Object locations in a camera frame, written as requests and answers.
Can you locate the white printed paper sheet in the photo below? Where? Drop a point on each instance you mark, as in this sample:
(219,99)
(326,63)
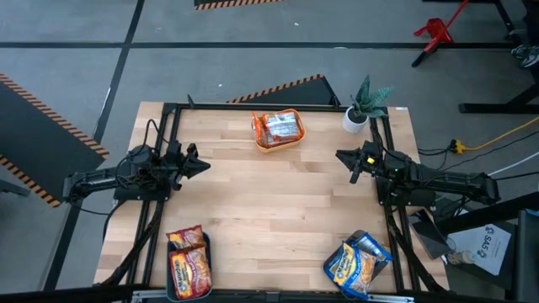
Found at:
(484,248)

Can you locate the black hazard-striped floor ramp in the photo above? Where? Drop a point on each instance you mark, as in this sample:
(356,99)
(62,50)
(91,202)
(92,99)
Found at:
(303,94)

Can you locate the black chair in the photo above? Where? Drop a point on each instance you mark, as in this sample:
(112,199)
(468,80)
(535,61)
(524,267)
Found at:
(528,261)

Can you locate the red Maruchan ramen pack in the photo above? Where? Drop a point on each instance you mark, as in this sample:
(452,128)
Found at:
(190,273)
(185,238)

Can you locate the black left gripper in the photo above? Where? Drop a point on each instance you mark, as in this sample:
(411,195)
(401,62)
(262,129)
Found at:
(177,166)

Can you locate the black metal stand frame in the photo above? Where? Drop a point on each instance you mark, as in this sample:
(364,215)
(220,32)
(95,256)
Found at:
(484,108)

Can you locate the large black hazard-striped mat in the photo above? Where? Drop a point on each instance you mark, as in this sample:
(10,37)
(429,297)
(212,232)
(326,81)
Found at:
(25,134)

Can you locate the orange plastic bin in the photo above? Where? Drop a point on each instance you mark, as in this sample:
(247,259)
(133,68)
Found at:
(280,148)

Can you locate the teal plastic bin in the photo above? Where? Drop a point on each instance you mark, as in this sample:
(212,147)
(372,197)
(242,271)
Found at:
(209,256)

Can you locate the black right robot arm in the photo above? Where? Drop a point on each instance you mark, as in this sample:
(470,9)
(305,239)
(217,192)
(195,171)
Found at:
(446,181)

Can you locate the black metal beam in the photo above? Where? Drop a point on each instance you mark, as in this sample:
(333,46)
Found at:
(497,214)

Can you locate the small black hazard-striped mat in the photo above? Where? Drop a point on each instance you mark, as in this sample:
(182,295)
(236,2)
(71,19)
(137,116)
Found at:
(219,2)

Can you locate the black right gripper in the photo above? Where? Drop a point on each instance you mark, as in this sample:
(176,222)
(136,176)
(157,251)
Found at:
(372,162)

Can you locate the person's shoe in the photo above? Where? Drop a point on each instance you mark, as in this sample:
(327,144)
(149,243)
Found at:
(531,61)
(522,51)

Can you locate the orange Maruchan ramen pack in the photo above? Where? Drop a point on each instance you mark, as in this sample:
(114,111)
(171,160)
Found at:
(259,132)
(283,126)

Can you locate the black aluminium table frame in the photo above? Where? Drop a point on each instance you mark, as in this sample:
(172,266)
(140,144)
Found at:
(210,106)

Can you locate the grey table leg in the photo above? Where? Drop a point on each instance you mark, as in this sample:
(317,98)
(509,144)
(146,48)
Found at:
(12,188)

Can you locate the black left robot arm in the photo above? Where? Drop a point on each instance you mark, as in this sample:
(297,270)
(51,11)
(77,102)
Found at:
(101,181)

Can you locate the dark grey tablet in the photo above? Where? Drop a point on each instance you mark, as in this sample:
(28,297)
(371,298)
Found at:
(429,233)

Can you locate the red floor stand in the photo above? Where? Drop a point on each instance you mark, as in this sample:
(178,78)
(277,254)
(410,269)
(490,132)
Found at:
(438,31)

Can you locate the white plant pot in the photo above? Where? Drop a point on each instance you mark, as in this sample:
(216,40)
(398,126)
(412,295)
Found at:
(351,126)

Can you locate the silver mount bracket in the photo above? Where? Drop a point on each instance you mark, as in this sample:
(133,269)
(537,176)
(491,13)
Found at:
(156,296)

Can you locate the green snake plant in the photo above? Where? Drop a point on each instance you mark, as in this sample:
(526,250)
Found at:
(366,103)

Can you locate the blue Maruchan ramen pack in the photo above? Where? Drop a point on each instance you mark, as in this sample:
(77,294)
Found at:
(349,269)
(375,249)

